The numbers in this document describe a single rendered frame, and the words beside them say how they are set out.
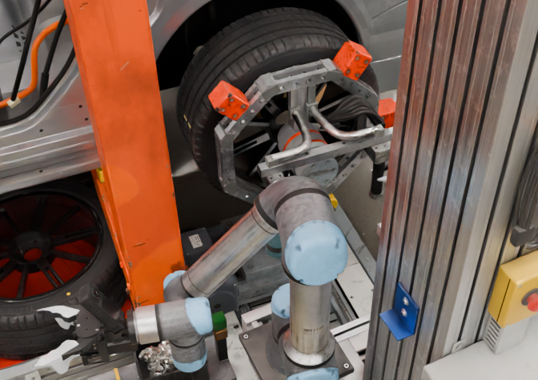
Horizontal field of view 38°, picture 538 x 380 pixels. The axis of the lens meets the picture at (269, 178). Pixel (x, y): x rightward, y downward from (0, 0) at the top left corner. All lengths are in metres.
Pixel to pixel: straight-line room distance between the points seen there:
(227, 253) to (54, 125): 1.06
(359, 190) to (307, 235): 2.17
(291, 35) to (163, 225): 0.72
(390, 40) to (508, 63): 1.72
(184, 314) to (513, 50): 0.85
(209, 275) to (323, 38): 1.02
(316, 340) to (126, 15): 0.80
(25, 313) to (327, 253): 1.40
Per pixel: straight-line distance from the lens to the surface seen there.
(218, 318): 2.32
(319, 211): 1.48
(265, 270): 2.99
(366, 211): 3.51
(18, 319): 2.65
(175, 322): 1.60
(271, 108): 2.53
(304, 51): 2.42
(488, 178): 1.23
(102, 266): 2.70
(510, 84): 1.11
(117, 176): 2.00
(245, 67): 2.37
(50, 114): 2.53
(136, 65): 1.81
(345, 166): 2.70
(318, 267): 1.47
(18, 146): 2.57
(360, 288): 3.12
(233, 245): 1.64
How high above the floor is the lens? 2.53
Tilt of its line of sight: 44 degrees down
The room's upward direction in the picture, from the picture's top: 1 degrees counter-clockwise
